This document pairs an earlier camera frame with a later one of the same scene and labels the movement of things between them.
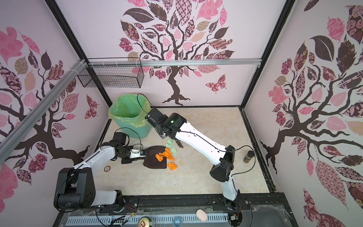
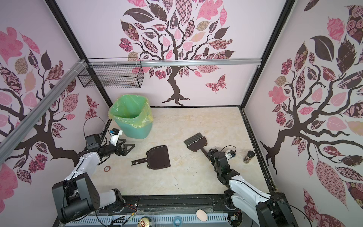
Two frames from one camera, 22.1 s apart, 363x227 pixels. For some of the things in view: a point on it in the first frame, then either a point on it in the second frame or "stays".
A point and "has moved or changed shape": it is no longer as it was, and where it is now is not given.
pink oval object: [201, 215] stays
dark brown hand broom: [179, 143] has moved or changed shape
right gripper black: [159, 132] -> [213, 152]
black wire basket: [114, 72] stays
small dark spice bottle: [248, 156] stays
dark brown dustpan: [151, 161] has moved or changed shape
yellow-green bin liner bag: [131, 109] stays
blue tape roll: [177, 221] stays
